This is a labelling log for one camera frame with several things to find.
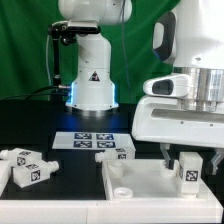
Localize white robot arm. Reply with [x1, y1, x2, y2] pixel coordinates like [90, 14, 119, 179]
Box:
[58, 0, 224, 161]

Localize black cables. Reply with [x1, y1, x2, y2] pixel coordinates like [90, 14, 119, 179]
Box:
[0, 84, 73, 102]

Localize white u-shaped fence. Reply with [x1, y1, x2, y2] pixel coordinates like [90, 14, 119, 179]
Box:
[0, 160, 224, 224]

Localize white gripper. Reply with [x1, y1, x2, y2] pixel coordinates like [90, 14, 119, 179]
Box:
[132, 73, 224, 175]

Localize white square tabletop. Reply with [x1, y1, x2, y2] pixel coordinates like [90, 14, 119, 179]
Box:
[102, 159, 214, 201]

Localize black camera on stand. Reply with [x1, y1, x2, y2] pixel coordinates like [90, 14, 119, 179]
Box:
[48, 21, 101, 86]

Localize paper sheet with markers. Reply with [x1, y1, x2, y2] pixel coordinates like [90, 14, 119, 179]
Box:
[52, 132, 134, 150]

